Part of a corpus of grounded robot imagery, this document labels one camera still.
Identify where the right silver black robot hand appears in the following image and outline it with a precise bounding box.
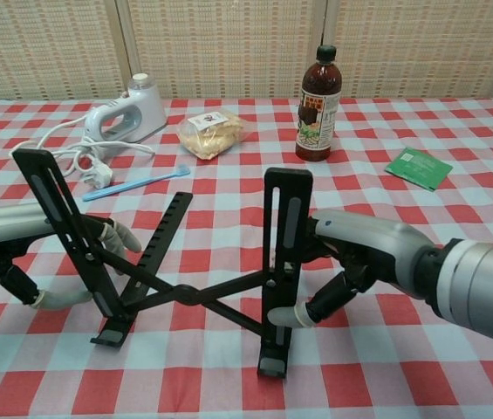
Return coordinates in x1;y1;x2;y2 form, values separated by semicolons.
267;209;437;327

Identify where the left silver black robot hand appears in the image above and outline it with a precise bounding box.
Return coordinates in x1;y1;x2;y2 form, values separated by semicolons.
0;203;142;311

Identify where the black folding laptop stand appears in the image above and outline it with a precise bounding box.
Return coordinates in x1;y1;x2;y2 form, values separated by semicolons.
10;148;314;379

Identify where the green foil packet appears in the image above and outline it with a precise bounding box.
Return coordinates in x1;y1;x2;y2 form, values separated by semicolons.
384;147;454;192

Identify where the dark sauce bottle black cap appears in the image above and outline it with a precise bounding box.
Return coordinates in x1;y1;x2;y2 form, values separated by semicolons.
294;44;343;161

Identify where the light blue toothbrush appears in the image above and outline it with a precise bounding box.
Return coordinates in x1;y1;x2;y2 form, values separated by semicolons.
82;164;191;203

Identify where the white electric hand mixer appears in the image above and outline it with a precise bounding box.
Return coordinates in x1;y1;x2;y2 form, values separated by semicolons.
84;72;168;144

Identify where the woven bamboo screen panel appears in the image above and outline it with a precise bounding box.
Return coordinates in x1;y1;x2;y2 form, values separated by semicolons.
0;0;127;104
117;0;330;100
322;0;493;100

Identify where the clear bag of snacks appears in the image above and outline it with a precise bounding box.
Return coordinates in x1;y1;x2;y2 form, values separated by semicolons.
177;109;246;161

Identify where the red white checkered tablecloth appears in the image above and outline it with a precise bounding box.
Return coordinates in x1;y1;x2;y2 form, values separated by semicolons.
0;96;493;419

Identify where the white power cable with plug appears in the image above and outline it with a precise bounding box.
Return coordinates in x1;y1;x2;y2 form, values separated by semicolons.
9;117;156;191

